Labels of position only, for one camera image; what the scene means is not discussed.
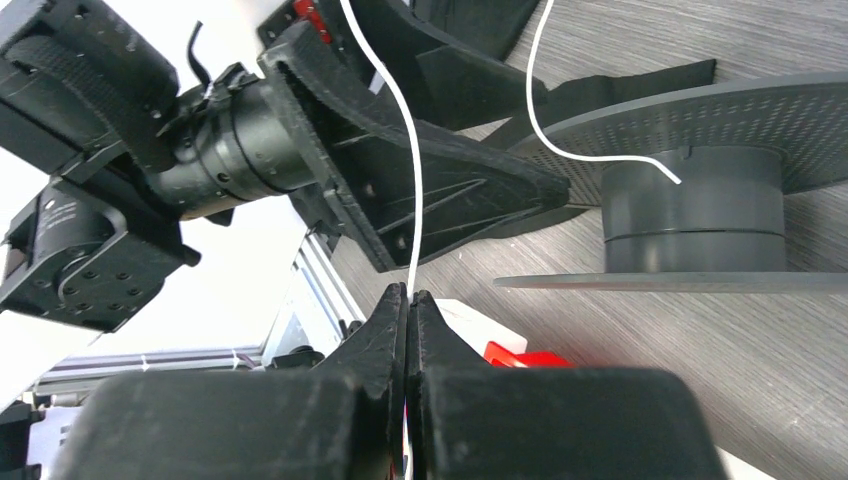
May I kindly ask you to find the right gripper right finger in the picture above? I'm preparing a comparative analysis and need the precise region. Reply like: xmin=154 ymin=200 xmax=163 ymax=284
xmin=406 ymin=291 xmax=727 ymax=479

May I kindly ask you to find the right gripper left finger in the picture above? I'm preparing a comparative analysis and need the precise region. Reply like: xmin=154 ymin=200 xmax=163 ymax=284
xmin=53 ymin=283 xmax=408 ymax=479

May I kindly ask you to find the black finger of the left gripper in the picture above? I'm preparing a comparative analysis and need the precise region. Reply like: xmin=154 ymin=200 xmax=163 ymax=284
xmin=258 ymin=22 xmax=569 ymax=272
xmin=351 ymin=1 xmax=537 ymax=131

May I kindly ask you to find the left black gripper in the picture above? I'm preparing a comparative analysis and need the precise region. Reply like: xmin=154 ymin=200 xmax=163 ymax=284
xmin=1 ymin=1 xmax=314 ymax=333

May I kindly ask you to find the white cable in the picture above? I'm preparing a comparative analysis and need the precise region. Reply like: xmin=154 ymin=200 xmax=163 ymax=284
xmin=339 ymin=0 xmax=684 ymax=480

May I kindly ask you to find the dark grey cable spool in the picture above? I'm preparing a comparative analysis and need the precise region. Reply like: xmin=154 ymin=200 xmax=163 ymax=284
xmin=498 ymin=72 xmax=847 ymax=294

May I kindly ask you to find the red plastic bin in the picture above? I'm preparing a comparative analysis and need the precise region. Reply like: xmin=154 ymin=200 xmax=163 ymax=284
xmin=483 ymin=342 xmax=574 ymax=368

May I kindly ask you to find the black cloth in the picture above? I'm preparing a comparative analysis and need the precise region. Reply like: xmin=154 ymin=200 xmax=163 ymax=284
xmin=412 ymin=1 xmax=717 ymax=128

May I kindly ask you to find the aluminium front rail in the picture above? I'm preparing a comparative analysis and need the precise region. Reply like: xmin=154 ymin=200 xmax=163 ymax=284
xmin=30 ymin=234 xmax=365 ymax=407

